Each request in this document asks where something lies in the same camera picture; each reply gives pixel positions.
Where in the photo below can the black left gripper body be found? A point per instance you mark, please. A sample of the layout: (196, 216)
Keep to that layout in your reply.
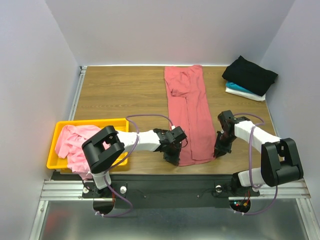
(180, 144)

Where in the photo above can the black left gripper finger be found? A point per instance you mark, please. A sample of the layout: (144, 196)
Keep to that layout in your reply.
(169, 158)
(175, 158)

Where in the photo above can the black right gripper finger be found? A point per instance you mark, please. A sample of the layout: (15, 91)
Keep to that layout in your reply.
(217, 146)
(223, 151)

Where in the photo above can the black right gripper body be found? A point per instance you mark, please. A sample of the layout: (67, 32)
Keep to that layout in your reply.
(223, 143)

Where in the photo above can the red t shirt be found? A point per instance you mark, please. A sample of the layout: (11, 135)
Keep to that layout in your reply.
(188, 108)

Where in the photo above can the light pink t shirt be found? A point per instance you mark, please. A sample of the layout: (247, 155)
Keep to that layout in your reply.
(69, 146)

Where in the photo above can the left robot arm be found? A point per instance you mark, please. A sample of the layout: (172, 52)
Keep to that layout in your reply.
(103, 149)

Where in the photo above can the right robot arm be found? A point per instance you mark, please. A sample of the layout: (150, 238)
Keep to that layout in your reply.
(273, 161)

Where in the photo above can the white folded t shirt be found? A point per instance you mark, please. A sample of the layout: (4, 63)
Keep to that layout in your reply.
(246, 95)

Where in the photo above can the teal folded t shirt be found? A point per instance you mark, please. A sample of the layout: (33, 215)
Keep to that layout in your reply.
(236, 87)

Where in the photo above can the black folded t shirt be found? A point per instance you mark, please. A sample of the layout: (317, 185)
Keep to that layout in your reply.
(250, 76)

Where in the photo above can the yellow plastic basket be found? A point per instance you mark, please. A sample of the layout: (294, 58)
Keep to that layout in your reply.
(54, 162)

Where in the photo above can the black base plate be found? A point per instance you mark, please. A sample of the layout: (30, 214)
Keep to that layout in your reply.
(159, 191)

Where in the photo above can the aluminium frame rail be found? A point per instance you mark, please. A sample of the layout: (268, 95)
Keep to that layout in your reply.
(58, 190)

